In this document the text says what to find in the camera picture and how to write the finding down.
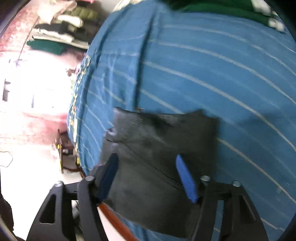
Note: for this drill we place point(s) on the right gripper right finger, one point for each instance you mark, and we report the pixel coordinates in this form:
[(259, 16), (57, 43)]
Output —
[(220, 210)]

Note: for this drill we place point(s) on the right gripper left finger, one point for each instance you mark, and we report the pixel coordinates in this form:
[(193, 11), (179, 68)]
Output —
[(73, 207)]

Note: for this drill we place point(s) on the black leather jacket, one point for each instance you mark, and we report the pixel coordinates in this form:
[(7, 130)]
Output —
[(147, 189)]

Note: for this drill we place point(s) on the folded clothes pile on shelf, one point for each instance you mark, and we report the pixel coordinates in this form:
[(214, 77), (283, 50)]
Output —
[(63, 25)]

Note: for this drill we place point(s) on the blue striped bed cover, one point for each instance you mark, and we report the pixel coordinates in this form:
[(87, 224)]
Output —
[(149, 57)]

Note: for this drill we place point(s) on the green sweatshirt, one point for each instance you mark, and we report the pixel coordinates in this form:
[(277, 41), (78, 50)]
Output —
[(258, 11)]

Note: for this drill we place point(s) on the brown wooden bed frame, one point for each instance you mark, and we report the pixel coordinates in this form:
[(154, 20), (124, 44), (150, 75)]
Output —
[(114, 228)]

